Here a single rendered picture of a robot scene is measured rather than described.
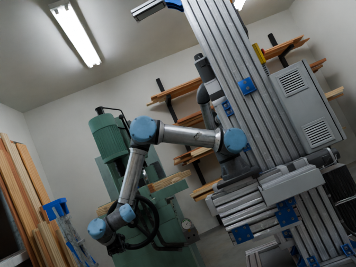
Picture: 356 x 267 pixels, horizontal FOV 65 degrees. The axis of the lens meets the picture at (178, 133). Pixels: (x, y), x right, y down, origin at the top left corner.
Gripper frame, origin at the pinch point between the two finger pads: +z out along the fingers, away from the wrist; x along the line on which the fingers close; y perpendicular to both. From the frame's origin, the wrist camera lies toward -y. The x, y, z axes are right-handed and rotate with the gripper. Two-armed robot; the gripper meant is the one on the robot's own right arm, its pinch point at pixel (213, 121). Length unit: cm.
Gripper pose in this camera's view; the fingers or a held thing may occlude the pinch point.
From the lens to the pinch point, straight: 257.8
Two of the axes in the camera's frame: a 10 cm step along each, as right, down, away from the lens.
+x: 8.5, -5.1, 1.1
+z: -0.4, 1.5, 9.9
